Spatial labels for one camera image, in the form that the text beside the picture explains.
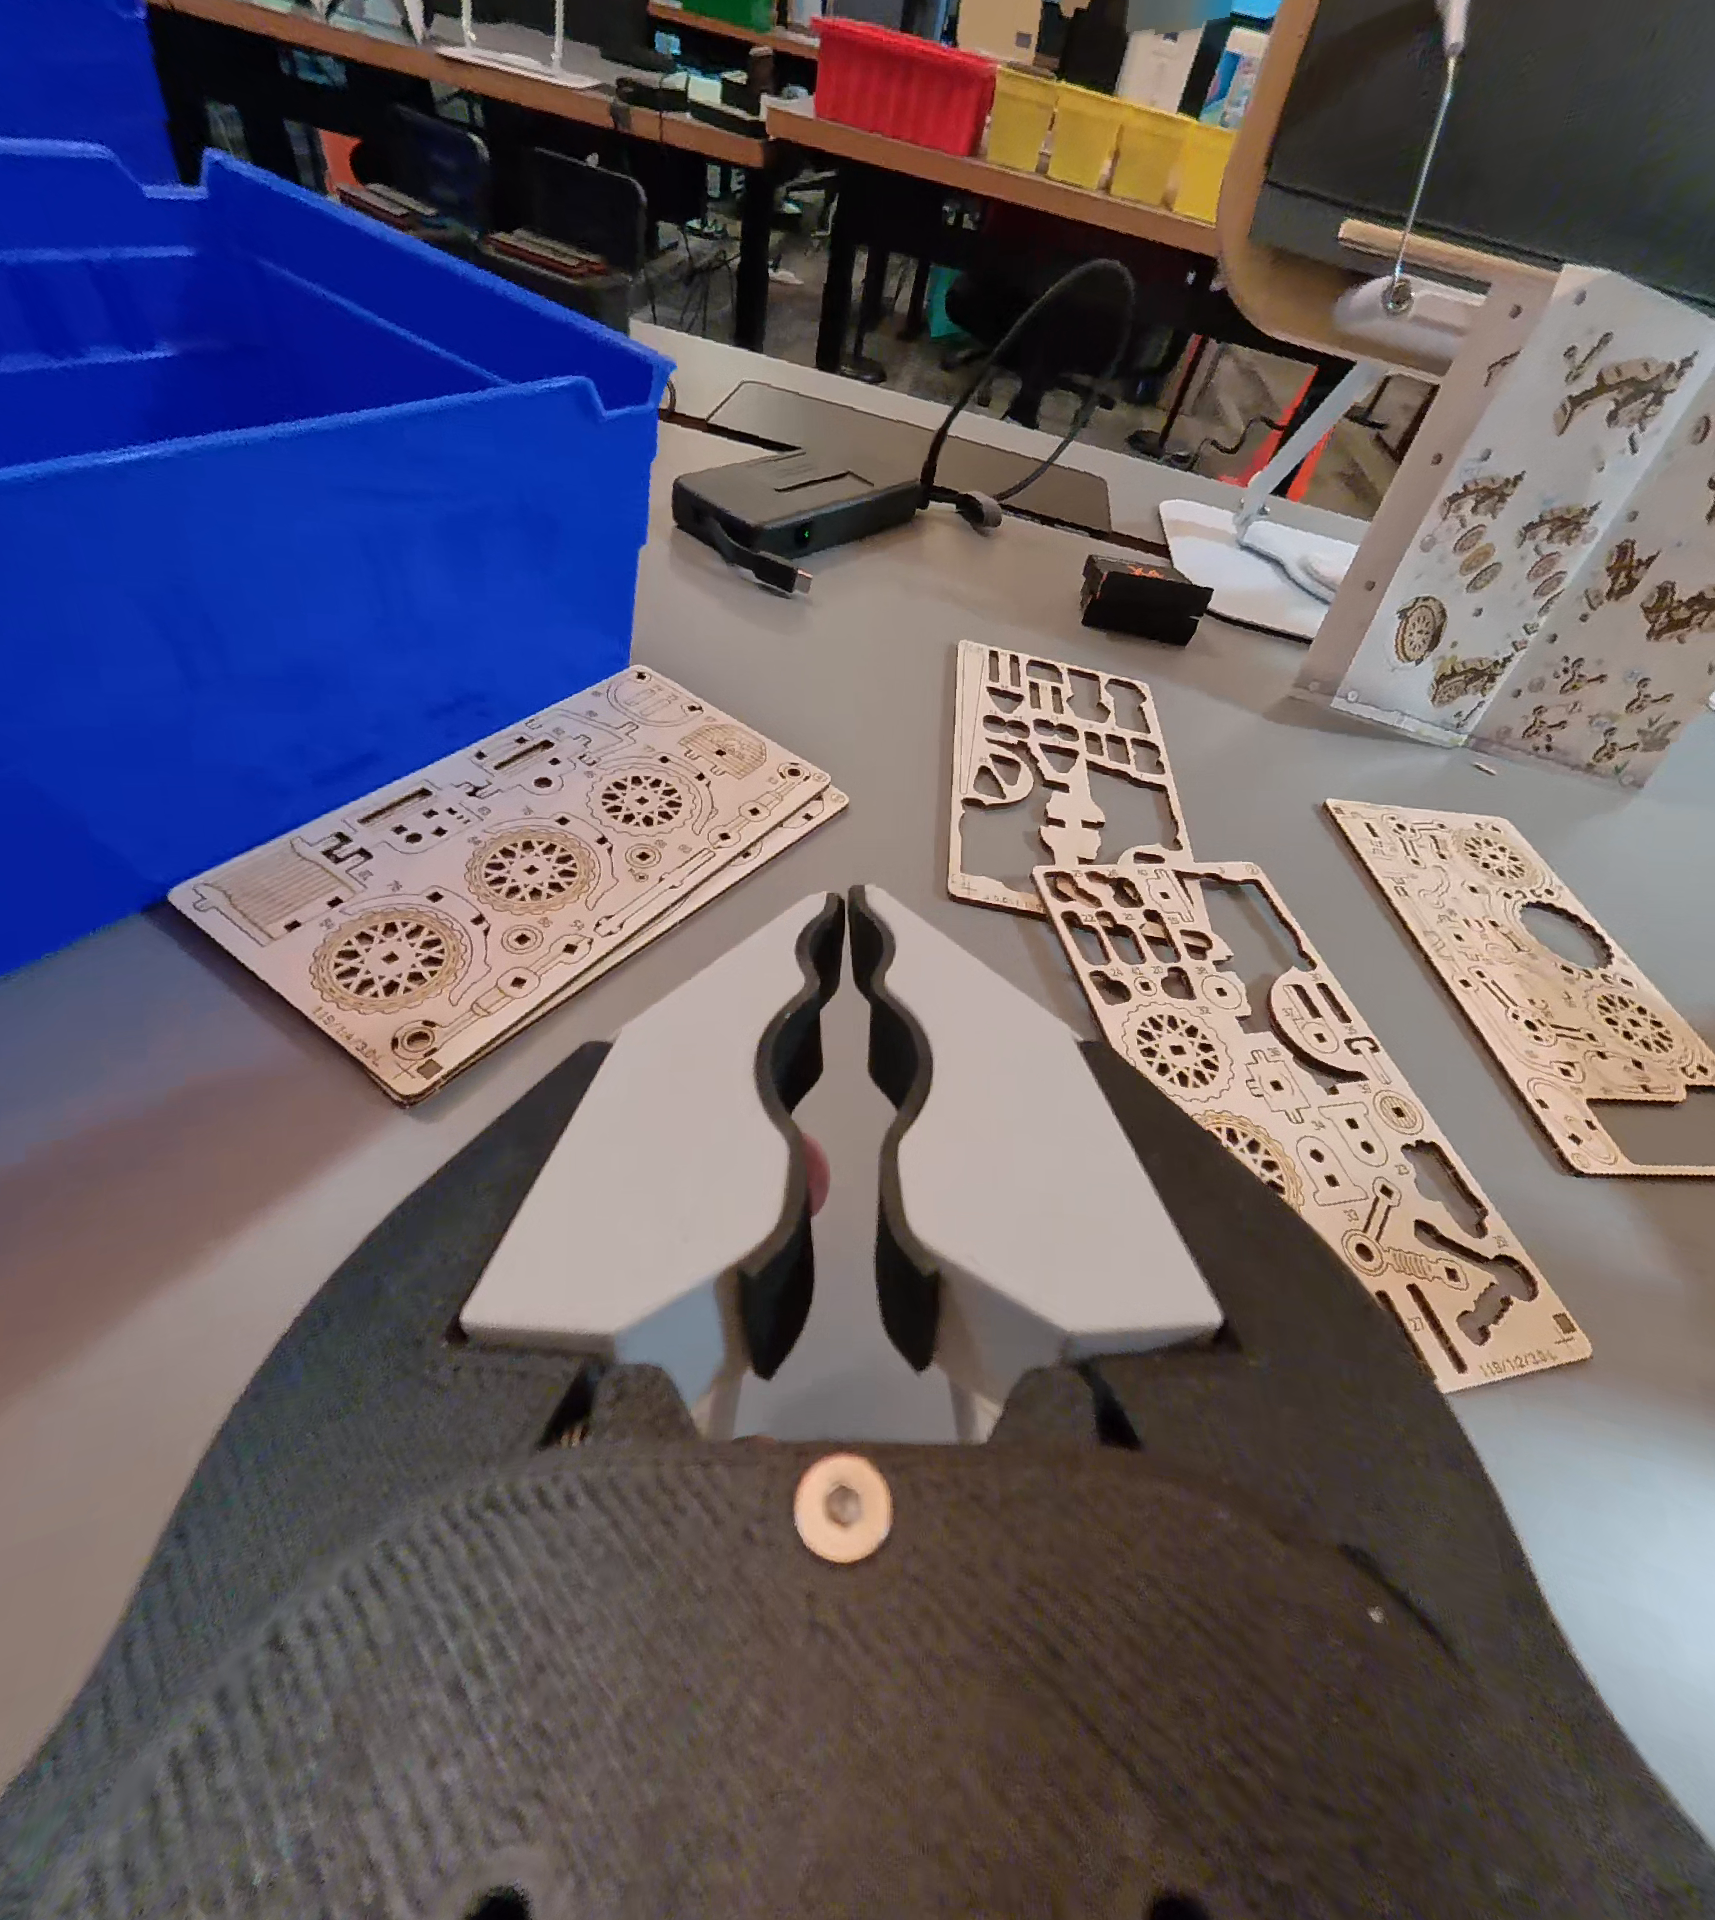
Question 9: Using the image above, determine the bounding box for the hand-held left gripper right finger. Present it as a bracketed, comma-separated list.
[852, 882, 1229, 1444]

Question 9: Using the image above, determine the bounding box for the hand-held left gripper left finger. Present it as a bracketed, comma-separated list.
[459, 887, 852, 1444]

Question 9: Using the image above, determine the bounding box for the long wooden puzzle sheet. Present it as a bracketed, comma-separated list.
[1033, 857, 1596, 1394]

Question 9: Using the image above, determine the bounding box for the narrow wooden puzzle sheet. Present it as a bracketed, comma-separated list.
[947, 640, 1198, 914]

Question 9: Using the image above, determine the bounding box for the stack of wooden puzzle sheets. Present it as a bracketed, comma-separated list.
[167, 664, 854, 1108]

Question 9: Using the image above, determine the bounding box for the wooden puzzle sheet round hole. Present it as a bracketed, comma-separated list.
[1324, 798, 1715, 1180]

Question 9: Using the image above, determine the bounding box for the small black box red display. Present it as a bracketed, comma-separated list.
[1078, 552, 1217, 647]

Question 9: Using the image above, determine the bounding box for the black power adapter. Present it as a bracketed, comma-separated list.
[671, 456, 929, 566]

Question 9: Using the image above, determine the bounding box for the large blue plastic bin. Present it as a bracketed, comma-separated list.
[0, 131, 676, 1024]

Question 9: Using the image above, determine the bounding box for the white printed puzzle box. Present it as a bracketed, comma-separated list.
[1291, 264, 1715, 791]

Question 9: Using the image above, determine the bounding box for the wooden background table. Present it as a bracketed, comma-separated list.
[150, 0, 1238, 377]

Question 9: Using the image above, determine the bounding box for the yellow plastic bin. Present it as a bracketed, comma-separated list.
[984, 66, 1064, 169]
[1110, 103, 1194, 208]
[1047, 82, 1133, 191]
[1175, 119, 1240, 224]

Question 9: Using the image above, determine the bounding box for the red plastic bin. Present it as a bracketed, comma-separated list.
[810, 15, 1003, 161]

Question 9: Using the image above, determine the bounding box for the wooden-rimmed dark board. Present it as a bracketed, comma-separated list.
[1215, 0, 1715, 371]

